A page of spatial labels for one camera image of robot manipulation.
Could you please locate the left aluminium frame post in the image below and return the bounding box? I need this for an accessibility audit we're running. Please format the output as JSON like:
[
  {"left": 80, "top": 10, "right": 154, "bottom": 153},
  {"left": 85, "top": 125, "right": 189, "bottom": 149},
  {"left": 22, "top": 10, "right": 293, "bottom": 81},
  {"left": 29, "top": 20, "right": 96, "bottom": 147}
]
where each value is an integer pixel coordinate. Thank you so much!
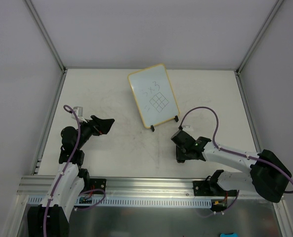
[{"left": 24, "top": 0, "right": 67, "bottom": 74}]

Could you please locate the aluminium mounting rail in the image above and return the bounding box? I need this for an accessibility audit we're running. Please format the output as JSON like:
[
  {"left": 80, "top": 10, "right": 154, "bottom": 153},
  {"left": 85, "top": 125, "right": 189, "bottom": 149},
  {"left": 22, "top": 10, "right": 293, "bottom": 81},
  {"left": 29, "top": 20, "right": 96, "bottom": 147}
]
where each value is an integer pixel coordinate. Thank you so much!
[{"left": 17, "top": 175, "right": 204, "bottom": 198}]

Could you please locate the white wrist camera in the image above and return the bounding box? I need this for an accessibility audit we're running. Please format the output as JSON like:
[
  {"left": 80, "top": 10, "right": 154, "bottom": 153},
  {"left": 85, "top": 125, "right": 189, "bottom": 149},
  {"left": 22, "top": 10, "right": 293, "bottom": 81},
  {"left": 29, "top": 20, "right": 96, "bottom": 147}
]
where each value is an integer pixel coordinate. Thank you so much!
[
  {"left": 73, "top": 106, "right": 86, "bottom": 122},
  {"left": 183, "top": 125, "right": 193, "bottom": 131}
]

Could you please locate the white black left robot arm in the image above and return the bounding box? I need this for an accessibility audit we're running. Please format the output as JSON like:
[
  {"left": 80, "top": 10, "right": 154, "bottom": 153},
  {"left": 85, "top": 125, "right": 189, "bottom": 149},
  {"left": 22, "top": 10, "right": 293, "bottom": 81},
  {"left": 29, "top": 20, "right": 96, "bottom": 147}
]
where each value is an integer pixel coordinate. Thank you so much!
[{"left": 27, "top": 115, "right": 115, "bottom": 237}]

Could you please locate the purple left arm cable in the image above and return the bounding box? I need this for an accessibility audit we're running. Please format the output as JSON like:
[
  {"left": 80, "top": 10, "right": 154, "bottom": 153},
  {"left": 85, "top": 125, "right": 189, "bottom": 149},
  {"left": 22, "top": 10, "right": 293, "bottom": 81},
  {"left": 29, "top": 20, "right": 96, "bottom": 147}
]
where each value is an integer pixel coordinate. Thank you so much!
[{"left": 42, "top": 105, "right": 106, "bottom": 237}]

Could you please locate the right aluminium frame post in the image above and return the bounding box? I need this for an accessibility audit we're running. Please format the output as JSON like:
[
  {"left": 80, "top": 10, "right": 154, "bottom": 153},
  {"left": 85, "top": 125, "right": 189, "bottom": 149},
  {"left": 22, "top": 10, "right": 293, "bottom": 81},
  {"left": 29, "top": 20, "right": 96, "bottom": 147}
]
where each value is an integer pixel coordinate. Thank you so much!
[{"left": 236, "top": 0, "right": 285, "bottom": 75}]

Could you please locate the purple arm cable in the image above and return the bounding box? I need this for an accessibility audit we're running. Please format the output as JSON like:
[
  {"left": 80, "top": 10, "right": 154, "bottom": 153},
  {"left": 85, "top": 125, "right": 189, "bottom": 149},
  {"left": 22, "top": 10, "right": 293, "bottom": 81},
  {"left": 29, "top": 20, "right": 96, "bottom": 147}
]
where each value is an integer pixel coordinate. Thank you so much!
[
  {"left": 42, "top": 105, "right": 106, "bottom": 237},
  {"left": 178, "top": 106, "right": 293, "bottom": 194}
]

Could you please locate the aluminium frame post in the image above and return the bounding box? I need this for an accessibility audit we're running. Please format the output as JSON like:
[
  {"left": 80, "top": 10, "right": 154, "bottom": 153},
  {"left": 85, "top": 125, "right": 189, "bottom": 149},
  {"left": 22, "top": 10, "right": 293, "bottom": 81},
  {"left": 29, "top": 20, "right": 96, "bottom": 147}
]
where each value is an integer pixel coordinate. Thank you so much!
[
  {"left": 24, "top": 0, "right": 67, "bottom": 74},
  {"left": 236, "top": 0, "right": 285, "bottom": 75}
]

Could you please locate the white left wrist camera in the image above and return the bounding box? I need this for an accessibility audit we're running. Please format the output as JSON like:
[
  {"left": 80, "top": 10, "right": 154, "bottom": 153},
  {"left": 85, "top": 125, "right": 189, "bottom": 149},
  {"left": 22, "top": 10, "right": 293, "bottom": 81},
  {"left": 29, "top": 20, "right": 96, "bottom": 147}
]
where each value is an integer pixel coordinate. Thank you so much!
[{"left": 73, "top": 106, "right": 86, "bottom": 122}]

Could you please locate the yellow framed small whiteboard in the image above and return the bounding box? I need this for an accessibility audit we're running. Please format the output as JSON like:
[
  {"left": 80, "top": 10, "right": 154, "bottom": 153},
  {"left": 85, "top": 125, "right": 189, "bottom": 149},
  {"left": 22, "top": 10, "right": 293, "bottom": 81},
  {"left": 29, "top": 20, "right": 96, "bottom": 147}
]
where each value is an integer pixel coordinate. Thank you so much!
[{"left": 127, "top": 64, "right": 180, "bottom": 129}]

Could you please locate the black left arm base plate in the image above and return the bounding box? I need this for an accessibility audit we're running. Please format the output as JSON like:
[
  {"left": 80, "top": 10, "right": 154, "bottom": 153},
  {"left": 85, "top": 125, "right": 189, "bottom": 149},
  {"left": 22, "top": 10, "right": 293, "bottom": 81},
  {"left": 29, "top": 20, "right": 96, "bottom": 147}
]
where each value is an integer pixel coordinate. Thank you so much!
[{"left": 89, "top": 178, "right": 107, "bottom": 195}]

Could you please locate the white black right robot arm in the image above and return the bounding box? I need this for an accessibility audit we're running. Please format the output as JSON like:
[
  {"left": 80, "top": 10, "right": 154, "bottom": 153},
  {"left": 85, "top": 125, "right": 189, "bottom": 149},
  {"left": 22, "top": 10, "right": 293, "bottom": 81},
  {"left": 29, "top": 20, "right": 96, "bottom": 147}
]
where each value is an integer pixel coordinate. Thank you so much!
[{"left": 171, "top": 130, "right": 292, "bottom": 203}]

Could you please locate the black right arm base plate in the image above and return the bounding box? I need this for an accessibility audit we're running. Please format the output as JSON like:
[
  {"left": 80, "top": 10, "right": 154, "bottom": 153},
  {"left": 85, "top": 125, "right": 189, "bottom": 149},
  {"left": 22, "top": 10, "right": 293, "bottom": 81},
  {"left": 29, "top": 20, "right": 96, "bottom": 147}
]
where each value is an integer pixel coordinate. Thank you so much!
[{"left": 192, "top": 180, "right": 238, "bottom": 197}]

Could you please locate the white slotted cable duct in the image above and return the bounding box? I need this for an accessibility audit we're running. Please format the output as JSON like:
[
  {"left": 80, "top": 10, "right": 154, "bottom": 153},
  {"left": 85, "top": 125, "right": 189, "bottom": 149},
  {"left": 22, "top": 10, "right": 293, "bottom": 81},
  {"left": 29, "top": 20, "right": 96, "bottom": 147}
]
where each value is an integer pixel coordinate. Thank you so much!
[{"left": 27, "top": 195, "right": 212, "bottom": 209}]

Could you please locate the blue object at bottom edge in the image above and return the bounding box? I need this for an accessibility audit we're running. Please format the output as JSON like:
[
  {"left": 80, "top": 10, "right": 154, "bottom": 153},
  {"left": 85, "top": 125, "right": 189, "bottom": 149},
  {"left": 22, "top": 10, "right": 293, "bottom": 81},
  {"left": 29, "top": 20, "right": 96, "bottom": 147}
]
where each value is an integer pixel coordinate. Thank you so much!
[{"left": 220, "top": 233, "right": 238, "bottom": 237}]

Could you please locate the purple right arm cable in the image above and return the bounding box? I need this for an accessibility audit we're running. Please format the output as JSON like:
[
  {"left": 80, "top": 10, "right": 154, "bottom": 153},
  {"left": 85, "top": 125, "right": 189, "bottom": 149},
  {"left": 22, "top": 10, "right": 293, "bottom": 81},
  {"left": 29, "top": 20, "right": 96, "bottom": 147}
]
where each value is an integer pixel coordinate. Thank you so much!
[{"left": 178, "top": 106, "right": 293, "bottom": 194}]

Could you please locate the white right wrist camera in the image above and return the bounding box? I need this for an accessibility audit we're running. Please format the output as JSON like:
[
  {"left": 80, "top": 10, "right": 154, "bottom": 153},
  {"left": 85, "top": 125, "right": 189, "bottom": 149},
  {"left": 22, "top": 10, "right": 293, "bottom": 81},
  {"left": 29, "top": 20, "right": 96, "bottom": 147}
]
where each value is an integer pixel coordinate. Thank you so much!
[{"left": 183, "top": 125, "right": 193, "bottom": 131}]

